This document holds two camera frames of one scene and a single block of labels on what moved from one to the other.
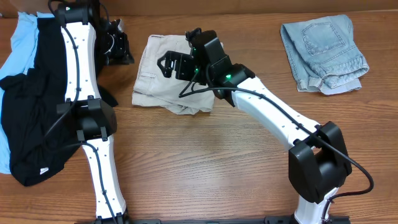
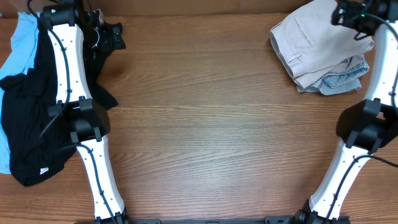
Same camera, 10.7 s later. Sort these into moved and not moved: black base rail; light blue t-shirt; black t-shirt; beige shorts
Moved: beige shorts
Not moved: black t-shirt; black base rail; light blue t-shirt
